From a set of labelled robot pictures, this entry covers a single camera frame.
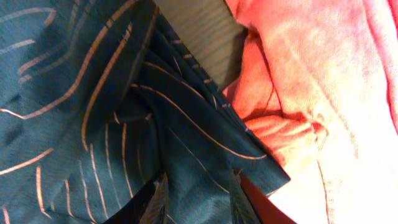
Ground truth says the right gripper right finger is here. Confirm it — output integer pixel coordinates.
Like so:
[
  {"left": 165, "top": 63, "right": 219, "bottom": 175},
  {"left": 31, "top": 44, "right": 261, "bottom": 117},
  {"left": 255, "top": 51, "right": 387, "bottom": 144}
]
[{"left": 229, "top": 170, "right": 295, "bottom": 224}]

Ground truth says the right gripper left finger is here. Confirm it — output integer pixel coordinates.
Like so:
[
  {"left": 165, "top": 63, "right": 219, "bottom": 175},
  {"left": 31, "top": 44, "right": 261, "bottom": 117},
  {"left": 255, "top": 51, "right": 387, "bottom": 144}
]
[{"left": 104, "top": 172, "right": 169, "bottom": 224}]

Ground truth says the red t-shirt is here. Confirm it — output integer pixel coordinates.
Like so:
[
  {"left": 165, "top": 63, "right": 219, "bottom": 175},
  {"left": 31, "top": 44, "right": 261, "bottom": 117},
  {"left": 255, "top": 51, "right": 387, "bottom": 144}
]
[{"left": 225, "top": 0, "right": 397, "bottom": 223}]

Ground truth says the black patterned jersey shirt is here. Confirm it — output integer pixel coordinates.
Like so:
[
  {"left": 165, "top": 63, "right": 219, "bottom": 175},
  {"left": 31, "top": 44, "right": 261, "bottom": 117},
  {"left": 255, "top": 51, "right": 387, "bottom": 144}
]
[{"left": 1, "top": 0, "right": 290, "bottom": 223}]

